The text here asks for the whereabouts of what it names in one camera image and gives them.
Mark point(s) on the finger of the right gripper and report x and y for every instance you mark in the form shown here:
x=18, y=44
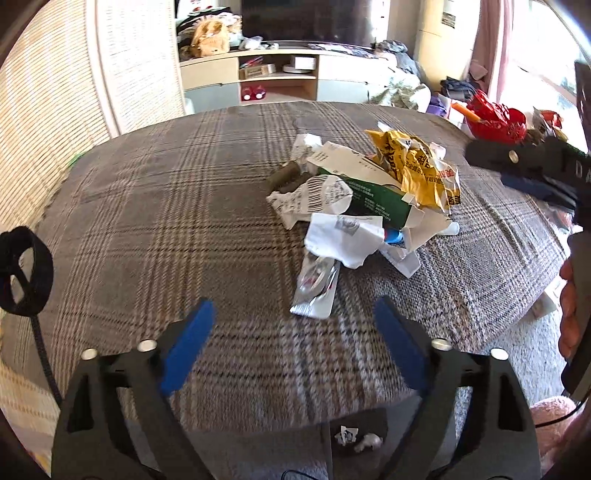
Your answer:
x=541, y=191
x=534, y=162

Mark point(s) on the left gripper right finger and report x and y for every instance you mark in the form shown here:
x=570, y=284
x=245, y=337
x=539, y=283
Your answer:
x=498, y=440

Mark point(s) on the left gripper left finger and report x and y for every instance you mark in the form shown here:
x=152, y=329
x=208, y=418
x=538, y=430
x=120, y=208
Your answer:
x=92, y=440

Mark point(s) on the yellow snack bag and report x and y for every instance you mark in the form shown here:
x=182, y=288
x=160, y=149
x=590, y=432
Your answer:
x=418, y=168

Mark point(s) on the green white carton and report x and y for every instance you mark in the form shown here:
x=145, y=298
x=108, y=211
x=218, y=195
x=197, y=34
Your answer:
x=374, y=190

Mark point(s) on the white paper sheet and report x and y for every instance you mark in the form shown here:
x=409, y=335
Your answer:
x=348, y=239

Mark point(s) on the silver foil wrapper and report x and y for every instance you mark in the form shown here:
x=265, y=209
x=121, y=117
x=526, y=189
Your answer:
x=314, y=294

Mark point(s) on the white receipt paper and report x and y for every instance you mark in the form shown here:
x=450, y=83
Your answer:
x=327, y=194

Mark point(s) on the small white paper ball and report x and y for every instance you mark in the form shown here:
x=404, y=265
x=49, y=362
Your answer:
x=304, y=146

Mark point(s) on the olive green batteries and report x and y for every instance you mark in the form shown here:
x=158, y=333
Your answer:
x=287, y=179

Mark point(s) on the black trash bin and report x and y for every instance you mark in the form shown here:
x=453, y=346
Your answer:
x=363, y=443

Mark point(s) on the person's right hand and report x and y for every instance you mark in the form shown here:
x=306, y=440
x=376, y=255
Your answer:
x=569, y=328

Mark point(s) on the red fruit basket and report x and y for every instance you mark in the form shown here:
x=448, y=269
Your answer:
x=497, y=122

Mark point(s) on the grey fluffy rug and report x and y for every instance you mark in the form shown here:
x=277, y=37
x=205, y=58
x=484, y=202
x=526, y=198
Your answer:
x=532, y=346

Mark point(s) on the pink curtain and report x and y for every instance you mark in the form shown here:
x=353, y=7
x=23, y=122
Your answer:
x=492, y=48

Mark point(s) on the beige standing air conditioner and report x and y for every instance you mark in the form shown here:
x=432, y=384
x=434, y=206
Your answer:
x=445, y=39

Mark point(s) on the black flat television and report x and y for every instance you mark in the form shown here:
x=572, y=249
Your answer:
x=341, y=21

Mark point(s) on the white wooden TV cabinet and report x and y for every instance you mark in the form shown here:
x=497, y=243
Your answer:
x=283, y=75

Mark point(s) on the bamboo folding screen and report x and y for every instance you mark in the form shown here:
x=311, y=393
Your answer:
x=80, y=73

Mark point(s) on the yellow plush toy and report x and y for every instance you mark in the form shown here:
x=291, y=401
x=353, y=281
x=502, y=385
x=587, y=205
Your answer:
x=210, y=38

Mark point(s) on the orange handle tool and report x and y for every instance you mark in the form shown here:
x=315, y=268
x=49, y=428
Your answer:
x=469, y=115

